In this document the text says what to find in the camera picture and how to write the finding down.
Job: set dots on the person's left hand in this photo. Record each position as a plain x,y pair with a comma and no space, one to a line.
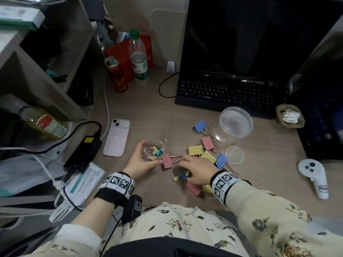
136,163

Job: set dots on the person's right hand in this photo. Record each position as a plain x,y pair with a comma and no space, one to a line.
199,168

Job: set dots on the small clear plastic jar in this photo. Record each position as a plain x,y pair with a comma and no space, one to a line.
147,157

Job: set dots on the pile of large binder clips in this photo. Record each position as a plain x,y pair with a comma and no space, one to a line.
195,150

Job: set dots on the pile of small binder clips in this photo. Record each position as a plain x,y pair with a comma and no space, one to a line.
160,153

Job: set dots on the large clear plastic jar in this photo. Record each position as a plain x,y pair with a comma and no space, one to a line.
235,121

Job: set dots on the person's right forearm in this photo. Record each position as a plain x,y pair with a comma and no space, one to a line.
262,211

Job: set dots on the person's left forearm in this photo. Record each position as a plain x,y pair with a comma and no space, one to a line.
85,222

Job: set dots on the person's floral cream jacket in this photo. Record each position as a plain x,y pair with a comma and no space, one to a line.
166,222

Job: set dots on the person's black garment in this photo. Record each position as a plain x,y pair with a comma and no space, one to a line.
174,248

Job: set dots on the pink smartphone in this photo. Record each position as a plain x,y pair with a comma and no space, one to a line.
116,139

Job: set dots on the clear plastic lid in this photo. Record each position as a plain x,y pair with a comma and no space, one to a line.
234,155

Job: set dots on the white teal tissue pack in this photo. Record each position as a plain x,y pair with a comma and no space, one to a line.
85,182

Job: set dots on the black power adapter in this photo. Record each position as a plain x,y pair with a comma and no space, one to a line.
83,152

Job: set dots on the black keyboard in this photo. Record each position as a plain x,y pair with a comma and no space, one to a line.
222,90

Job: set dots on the red drink can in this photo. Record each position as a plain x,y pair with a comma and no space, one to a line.
119,81

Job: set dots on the black electronic device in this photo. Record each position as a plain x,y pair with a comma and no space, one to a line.
83,90

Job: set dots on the clear water bottle green cap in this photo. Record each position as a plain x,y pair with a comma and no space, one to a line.
139,69

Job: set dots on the yellow juice bottle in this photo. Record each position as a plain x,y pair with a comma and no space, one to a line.
45,124

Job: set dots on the brown paper cup with tissue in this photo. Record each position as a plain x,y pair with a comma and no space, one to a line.
290,126

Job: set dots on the small white device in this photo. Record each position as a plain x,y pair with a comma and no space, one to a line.
171,66

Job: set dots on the crumpled white tissue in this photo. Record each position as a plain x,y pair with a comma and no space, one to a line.
290,116

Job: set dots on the red cardboard box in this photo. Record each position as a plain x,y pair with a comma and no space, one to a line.
120,53

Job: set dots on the white handheld controller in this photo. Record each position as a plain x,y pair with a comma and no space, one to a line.
310,168

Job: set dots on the black plastic crate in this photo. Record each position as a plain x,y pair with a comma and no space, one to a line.
313,136

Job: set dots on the teal small gadget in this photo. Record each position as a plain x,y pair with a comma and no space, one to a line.
52,73

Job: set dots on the crumpled clear plastic wrap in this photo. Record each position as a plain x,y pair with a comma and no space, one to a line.
107,37

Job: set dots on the grey shelf unit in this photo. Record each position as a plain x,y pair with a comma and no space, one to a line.
29,85

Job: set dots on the black chair base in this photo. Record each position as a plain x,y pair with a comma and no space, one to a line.
26,243

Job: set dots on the black computer monitor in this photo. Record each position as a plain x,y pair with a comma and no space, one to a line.
241,37

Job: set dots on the blue folder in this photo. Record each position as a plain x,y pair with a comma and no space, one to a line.
338,123

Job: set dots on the dark fabric bag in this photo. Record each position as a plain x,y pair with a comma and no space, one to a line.
92,7

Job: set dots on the green white box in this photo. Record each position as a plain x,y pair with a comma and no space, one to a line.
18,18

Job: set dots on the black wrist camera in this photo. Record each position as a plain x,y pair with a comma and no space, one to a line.
132,208

